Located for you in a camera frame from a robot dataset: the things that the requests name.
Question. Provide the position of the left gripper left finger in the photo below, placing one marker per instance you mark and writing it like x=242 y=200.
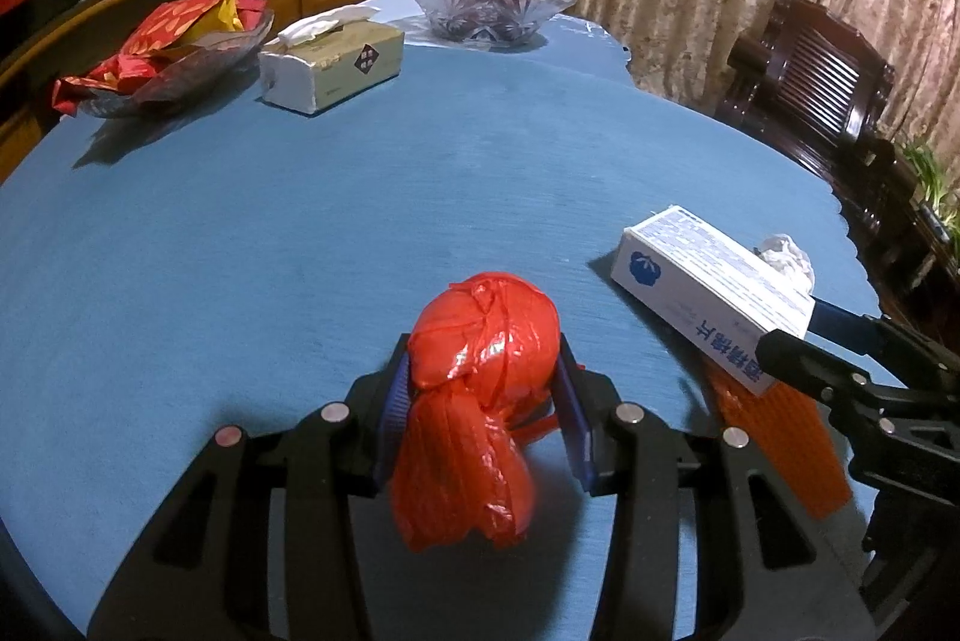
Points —
x=255 y=540

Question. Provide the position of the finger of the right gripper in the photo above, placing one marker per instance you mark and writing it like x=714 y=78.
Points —
x=820 y=375
x=912 y=358

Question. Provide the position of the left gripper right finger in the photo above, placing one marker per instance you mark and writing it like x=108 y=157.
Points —
x=764 y=571

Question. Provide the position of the orange foam net sleeve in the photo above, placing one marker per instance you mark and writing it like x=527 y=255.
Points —
x=788 y=428

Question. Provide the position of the white tissue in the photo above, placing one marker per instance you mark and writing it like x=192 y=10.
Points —
x=784 y=255

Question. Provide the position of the white blue medicine box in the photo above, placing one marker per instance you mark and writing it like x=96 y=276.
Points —
x=717 y=294

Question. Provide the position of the red plastic bag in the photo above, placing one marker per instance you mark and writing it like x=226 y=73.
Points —
x=482 y=355

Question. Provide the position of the dark wooden side table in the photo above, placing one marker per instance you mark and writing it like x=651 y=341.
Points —
x=908 y=262

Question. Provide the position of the green potted plant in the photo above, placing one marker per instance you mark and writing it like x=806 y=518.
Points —
x=938 y=193

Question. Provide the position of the dark wooden armchair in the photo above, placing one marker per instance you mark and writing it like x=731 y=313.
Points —
x=813 y=88

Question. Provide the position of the blue tablecloth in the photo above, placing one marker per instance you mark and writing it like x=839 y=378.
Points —
x=243 y=264

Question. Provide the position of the glass fruit bowl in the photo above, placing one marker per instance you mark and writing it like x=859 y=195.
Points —
x=502 y=23

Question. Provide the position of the glass snack dish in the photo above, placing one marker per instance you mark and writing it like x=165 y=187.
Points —
x=186 y=80

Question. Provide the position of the wooden sideboard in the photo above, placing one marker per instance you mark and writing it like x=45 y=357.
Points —
x=71 y=43

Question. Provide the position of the tissue box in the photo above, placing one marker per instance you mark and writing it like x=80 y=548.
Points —
x=322 y=60

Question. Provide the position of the red snack packets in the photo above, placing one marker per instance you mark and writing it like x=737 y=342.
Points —
x=166 y=35

